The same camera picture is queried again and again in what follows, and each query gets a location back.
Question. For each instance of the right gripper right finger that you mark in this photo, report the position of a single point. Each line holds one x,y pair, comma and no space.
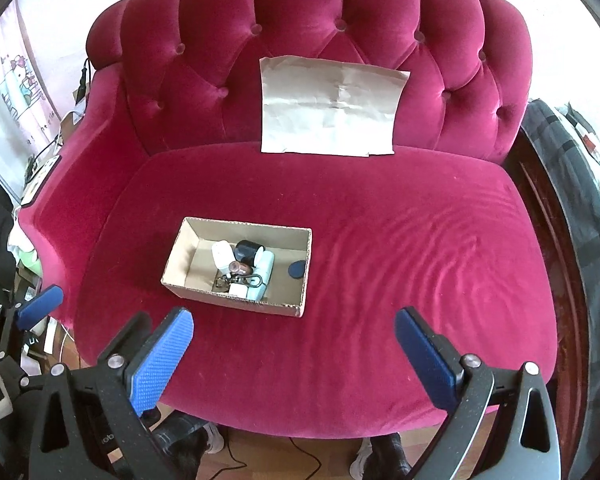
523,442

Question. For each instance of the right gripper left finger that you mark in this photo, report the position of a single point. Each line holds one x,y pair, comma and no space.
127,391

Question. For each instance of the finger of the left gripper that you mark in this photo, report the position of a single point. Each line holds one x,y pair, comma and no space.
128,340
17,320

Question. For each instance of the cardboard box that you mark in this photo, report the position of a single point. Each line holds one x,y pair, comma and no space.
190,271

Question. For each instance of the small white cube charger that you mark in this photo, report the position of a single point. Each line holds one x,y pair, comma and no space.
238,290

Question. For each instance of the large white power adapter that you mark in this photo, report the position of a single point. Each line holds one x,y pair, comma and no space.
223,256

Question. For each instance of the dark round ball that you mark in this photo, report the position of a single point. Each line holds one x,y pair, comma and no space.
248,252

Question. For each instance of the light blue tube bottle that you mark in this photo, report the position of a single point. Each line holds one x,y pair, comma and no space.
262,271

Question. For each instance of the blue oval tag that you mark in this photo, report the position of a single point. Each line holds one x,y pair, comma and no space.
296,269

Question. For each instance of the metal keyring with chain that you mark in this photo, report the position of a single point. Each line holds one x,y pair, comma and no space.
223,282

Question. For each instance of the brown lip gloss tube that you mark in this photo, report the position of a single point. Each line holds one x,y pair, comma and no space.
238,268

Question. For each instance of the red velvet tufted sofa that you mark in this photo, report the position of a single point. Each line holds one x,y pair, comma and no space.
172,130

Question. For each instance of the grey plaid blanket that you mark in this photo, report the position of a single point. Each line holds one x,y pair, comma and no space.
576,180

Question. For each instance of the brown paper sheet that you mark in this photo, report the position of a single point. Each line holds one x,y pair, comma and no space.
322,107

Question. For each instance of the cartoon wall poster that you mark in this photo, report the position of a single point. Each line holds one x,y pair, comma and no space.
21,89

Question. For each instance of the black charger on wall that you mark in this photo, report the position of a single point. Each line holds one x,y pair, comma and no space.
84,80

